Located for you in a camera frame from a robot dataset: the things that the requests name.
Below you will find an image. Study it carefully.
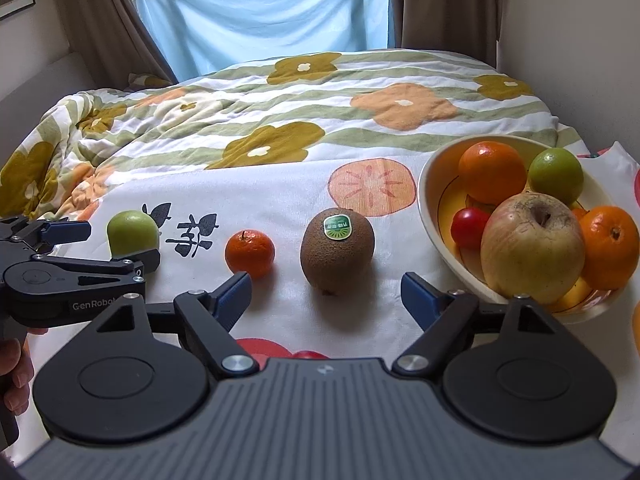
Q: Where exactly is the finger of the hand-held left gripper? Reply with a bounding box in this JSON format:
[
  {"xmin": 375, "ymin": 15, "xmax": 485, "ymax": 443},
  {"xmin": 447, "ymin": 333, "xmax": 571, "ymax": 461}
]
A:
[
  {"xmin": 0, "ymin": 216, "xmax": 93, "ymax": 257},
  {"xmin": 35, "ymin": 248, "xmax": 161, "ymax": 279}
]

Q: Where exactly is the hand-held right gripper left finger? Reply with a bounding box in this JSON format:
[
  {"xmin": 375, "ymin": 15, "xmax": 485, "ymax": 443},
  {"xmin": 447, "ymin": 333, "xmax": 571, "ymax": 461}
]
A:
[{"xmin": 59, "ymin": 271, "xmax": 260, "ymax": 377}]

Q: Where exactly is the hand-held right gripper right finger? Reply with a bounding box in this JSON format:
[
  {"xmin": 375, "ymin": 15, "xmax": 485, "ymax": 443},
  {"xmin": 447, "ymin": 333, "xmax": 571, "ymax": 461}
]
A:
[{"xmin": 391, "ymin": 271, "xmax": 586, "ymax": 377}]

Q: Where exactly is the small green apple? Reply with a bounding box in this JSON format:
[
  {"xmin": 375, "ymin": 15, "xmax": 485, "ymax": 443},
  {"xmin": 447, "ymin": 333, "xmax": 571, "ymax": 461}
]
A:
[{"xmin": 106, "ymin": 210, "xmax": 161, "ymax": 259}]

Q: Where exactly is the brown kiwi with sticker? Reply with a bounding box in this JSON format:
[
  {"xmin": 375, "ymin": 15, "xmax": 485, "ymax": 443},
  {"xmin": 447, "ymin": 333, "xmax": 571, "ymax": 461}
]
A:
[{"xmin": 300, "ymin": 207, "xmax": 376, "ymax": 297}]

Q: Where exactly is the cream and yellow bowl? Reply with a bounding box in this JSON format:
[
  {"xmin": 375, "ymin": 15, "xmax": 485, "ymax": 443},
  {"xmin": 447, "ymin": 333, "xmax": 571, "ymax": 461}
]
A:
[{"xmin": 417, "ymin": 134, "xmax": 636, "ymax": 325}]

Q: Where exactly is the yellowish wrinkled apple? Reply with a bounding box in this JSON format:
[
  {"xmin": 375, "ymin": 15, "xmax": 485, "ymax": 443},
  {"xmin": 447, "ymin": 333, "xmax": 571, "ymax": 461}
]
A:
[{"xmin": 480, "ymin": 191, "xmax": 586, "ymax": 306}]

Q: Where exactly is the orange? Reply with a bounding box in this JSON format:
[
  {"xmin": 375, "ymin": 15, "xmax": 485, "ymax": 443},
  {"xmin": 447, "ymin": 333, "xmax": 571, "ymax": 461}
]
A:
[
  {"xmin": 458, "ymin": 141, "xmax": 529, "ymax": 206},
  {"xmin": 579, "ymin": 205, "xmax": 640, "ymax": 291}
]

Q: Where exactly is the green lime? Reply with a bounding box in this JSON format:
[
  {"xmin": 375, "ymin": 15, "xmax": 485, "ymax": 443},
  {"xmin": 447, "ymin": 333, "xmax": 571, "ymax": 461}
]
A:
[{"xmin": 528, "ymin": 147, "xmax": 585, "ymax": 207}]

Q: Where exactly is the person's left hand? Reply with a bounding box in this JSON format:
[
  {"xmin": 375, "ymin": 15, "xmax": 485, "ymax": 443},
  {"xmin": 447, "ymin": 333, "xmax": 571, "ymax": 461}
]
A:
[{"xmin": 0, "ymin": 327, "xmax": 49, "ymax": 416}]

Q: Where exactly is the small tangerine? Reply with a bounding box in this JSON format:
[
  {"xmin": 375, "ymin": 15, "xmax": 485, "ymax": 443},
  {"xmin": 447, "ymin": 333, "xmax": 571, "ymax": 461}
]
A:
[{"xmin": 224, "ymin": 229, "xmax": 276, "ymax": 281}]

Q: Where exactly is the white fruit print cloth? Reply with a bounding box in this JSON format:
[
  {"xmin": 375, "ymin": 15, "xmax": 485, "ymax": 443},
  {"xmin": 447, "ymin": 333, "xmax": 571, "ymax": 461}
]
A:
[{"xmin": 22, "ymin": 141, "xmax": 640, "ymax": 461}]

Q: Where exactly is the grey headboard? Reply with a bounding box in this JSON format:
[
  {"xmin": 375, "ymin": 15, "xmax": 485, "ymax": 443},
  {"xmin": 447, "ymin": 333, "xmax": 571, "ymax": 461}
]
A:
[{"xmin": 0, "ymin": 50, "xmax": 98, "ymax": 111}]

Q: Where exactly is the floral blanket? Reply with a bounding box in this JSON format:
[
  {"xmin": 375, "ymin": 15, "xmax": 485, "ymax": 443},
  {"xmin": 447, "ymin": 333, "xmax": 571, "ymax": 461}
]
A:
[{"xmin": 0, "ymin": 49, "xmax": 561, "ymax": 226}]

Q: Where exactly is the brown curtain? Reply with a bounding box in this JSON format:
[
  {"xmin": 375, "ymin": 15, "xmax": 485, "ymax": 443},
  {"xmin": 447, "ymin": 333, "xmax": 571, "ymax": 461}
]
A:
[
  {"xmin": 387, "ymin": 0, "xmax": 506, "ymax": 68},
  {"xmin": 47, "ymin": 0, "xmax": 176, "ymax": 90}
]

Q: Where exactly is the light blue curtain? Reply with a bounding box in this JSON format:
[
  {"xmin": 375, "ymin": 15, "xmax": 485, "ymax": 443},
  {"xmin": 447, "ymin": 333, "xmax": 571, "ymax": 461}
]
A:
[{"xmin": 134, "ymin": 0, "xmax": 391, "ymax": 83}]

